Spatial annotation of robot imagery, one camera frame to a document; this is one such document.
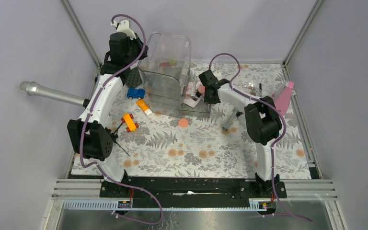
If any blue toy car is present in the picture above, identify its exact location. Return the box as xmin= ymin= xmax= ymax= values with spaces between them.
xmin=126 ymin=88 xmax=145 ymax=100

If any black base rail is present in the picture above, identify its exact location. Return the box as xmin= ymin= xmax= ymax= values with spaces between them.
xmin=100 ymin=175 xmax=287 ymax=208

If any red yellow toy piece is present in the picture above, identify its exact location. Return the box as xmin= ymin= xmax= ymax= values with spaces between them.
xmin=159 ymin=60 xmax=177 ymax=68

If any pink round sponge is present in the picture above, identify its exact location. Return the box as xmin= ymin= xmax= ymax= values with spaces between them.
xmin=197 ymin=85 xmax=205 ymax=95

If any orange round sponge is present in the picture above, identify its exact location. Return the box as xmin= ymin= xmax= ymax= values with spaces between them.
xmin=178 ymin=118 xmax=189 ymax=128

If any silver microphone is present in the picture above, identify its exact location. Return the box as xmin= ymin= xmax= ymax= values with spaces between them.
xmin=19 ymin=81 xmax=90 ymax=108

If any grey square tube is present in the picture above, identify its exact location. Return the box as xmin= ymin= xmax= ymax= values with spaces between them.
xmin=221 ymin=108 xmax=243 ymax=132

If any dark grey building plate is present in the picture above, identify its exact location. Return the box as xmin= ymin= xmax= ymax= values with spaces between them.
xmin=125 ymin=67 xmax=142 ymax=88

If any pink stand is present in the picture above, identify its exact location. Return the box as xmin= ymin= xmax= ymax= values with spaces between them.
xmin=272 ymin=81 xmax=294 ymax=116

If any orange cream tube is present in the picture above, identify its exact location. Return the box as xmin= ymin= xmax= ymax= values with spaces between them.
xmin=136 ymin=99 xmax=153 ymax=116

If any clear pink nail box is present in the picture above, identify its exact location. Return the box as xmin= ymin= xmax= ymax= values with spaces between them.
xmin=185 ymin=81 xmax=197 ymax=98

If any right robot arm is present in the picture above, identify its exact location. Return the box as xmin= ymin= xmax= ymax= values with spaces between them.
xmin=198 ymin=70 xmax=285 ymax=198

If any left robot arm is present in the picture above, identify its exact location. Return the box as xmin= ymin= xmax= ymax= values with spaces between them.
xmin=67 ymin=14 xmax=148 ymax=197

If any white eyelash card packet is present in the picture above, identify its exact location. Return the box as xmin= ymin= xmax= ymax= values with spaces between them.
xmin=183 ymin=96 xmax=204 ymax=108

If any clear acrylic organizer box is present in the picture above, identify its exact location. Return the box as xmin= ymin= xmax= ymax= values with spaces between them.
xmin=138 ymin=32 xmax=192 ymax=117

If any yellow red toy block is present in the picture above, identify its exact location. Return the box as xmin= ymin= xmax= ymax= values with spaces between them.
xmin=121 ymin=114 xmax=139 ymax=132

